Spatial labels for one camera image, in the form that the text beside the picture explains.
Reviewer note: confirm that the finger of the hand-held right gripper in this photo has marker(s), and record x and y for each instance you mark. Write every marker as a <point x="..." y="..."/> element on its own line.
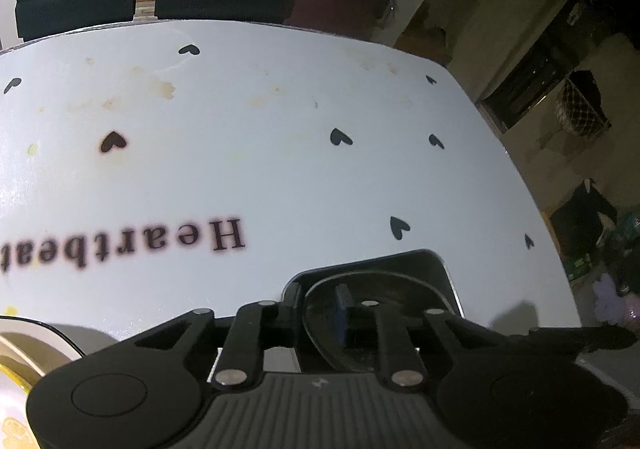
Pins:
<point x="585" y="339"/>

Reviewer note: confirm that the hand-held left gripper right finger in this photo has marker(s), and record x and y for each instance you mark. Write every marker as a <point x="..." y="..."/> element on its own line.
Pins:
<point x="343" y="316"/>

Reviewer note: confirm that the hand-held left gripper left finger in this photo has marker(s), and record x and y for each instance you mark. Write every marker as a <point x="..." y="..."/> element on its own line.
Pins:
<point x="287" y="324"/>

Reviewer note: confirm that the dark netted basket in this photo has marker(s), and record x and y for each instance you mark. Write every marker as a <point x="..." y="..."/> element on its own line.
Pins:
<point x="582" y="104"/>

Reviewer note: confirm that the dark cloth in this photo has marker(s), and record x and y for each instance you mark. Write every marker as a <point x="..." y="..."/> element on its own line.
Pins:
<point x="585" y="214"/>

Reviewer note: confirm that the black heart-shaped bowl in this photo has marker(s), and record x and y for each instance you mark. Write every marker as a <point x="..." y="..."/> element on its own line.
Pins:
<point x="405" y="291"/>

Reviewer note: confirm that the white floral bowl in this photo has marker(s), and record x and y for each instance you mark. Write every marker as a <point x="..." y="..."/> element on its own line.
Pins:
<point x="12" y="409"/>

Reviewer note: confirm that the large square steel container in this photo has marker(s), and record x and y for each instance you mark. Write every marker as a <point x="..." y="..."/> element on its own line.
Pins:
<point x="400" y="261"/>

